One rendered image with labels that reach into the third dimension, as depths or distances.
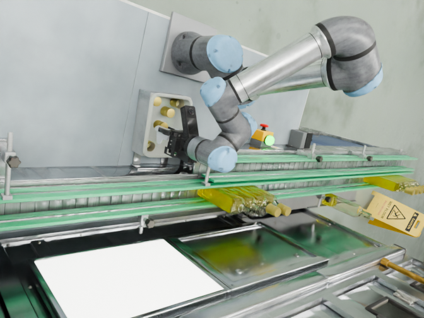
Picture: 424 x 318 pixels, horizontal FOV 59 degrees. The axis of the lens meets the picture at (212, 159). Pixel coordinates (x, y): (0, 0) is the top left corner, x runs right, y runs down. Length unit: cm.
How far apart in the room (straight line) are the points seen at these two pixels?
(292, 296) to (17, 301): 71
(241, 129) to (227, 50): 29
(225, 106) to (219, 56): 24
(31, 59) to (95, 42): 20
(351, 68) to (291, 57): 18
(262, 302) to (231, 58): 73
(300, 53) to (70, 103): 71
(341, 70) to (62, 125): 85
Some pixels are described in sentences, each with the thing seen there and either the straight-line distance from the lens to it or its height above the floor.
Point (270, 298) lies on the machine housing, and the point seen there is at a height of 139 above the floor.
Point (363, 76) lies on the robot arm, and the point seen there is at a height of 137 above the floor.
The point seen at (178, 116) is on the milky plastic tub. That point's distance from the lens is 142.
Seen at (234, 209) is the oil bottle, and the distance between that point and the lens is 130.
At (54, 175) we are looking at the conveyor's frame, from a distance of 121.
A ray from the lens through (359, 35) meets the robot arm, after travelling 108.
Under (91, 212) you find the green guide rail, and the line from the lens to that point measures 120.
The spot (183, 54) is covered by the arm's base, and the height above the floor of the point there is 83.
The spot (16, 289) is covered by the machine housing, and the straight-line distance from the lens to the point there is 106.
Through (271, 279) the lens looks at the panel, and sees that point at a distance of 119.
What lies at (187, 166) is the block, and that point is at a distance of 142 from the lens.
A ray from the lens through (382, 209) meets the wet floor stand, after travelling 468.
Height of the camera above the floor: 193
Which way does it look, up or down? 47 degrees down
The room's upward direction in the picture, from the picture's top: 114 degrees clockwise
